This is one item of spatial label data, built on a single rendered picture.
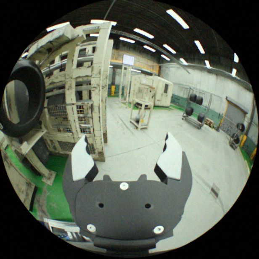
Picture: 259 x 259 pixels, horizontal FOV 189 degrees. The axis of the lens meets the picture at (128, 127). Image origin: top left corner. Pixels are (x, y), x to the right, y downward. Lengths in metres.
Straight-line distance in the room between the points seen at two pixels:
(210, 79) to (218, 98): 2.16
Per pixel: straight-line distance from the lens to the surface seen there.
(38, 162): 1.37
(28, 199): 1.69
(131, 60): 4.37
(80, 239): 0.57
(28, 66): 0.82
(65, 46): 0.96
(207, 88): 10.56
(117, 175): 1.26
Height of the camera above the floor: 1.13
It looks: 29 degrees down
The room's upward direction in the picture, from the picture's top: 7 degrees clockwise
